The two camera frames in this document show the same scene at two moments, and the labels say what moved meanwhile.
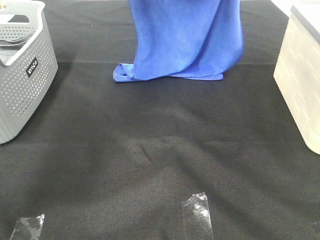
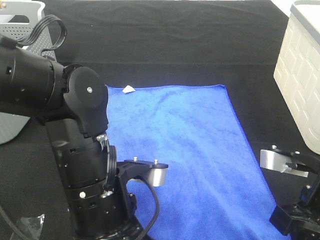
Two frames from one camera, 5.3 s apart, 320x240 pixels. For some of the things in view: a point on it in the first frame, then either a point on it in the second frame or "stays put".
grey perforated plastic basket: [25, 80] stays put
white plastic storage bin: [297, 73] stays put
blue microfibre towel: [193, 39] to [217, 186]
